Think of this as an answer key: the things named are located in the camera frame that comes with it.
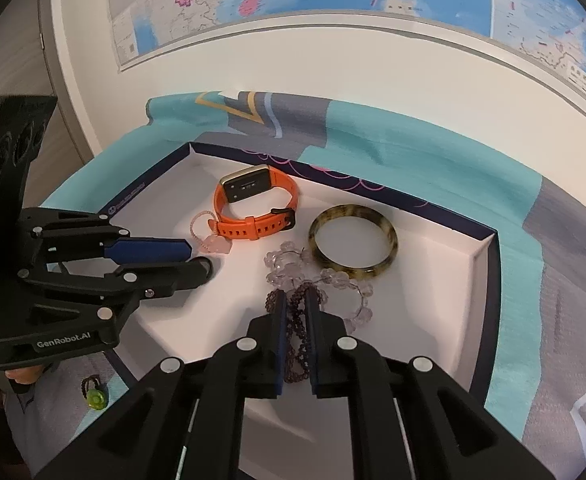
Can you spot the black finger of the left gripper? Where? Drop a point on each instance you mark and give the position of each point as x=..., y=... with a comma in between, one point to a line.
x=161, y=280

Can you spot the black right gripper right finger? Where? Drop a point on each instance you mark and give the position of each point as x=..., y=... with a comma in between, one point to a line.
x=340, y=366

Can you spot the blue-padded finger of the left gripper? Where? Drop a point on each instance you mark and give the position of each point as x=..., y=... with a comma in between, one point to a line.
x=133, y=250

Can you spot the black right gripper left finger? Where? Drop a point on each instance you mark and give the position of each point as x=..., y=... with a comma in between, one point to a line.
x=251, y=367

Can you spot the orange smart watch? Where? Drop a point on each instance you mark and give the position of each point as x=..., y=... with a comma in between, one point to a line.
x=254, y=203

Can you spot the tortoiseshell bangle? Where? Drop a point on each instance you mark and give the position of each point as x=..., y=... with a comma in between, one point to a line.
x=356, y=239

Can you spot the person's left hand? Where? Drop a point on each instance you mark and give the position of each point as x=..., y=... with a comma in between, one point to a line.
x=25, y=375

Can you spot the dark blue shallow box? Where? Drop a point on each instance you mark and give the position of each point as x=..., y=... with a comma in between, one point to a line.
x=440, y=299

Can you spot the grey door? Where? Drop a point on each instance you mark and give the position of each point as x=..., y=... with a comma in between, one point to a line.
x=29, y=64

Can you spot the teal grey patterned bedsheet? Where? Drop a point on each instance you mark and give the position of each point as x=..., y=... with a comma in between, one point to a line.
x=90, y=418

